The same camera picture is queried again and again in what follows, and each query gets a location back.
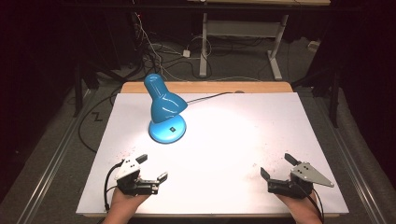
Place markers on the black stand leg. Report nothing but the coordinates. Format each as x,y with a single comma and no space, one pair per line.
333,99
78,90

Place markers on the white table cover sheet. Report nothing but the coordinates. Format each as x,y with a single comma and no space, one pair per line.
224,149

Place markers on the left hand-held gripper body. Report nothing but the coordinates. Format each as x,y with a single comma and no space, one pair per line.
128,169

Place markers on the person's left hand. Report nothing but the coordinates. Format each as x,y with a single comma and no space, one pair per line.
123,203

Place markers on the person's right hand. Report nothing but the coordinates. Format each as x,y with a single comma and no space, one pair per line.
302,207

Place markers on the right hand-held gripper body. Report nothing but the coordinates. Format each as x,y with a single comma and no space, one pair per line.
306,174

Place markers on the white box on floor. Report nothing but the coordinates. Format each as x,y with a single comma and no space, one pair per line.
313,46

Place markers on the white power adapter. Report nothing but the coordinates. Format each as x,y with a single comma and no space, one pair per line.
186,53

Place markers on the white metal desk frame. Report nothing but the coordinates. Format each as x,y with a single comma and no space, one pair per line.
243,29

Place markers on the metal floor rail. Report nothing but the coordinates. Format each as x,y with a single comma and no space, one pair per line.
351,161
53,161

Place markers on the blue desk lamp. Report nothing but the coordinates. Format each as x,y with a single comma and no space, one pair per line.
165,107

